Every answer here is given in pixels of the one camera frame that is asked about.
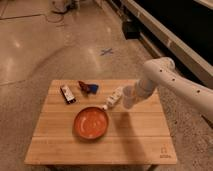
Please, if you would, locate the wooden table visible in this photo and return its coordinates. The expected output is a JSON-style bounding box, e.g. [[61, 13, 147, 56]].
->
[[25, 80, 177, 165]]

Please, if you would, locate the orange ceramic bowl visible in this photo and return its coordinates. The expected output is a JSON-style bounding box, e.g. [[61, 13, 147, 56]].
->
[[73, 107, 108, 140]]

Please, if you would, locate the black box on floor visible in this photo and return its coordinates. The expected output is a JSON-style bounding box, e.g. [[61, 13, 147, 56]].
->
[[122, 22, 140, 39]]

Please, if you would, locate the white machine base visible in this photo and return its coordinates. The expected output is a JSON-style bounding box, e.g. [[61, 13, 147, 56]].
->
[[49, 0, 81, 14]]

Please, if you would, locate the white squeeze tube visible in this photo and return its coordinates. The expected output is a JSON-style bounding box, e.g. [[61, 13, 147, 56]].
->
[[102, 87, 123, 110]]

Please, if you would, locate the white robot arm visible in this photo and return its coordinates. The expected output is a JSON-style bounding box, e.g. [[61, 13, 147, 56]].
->
[[134, 57, 213, 122]]

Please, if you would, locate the red and blue wrapper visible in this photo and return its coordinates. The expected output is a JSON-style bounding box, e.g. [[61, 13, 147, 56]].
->
[[78, 81, 99, 96]]

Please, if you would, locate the long grey bench rail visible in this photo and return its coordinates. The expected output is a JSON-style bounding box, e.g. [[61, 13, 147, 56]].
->
[[94, 0, 213, 84]]

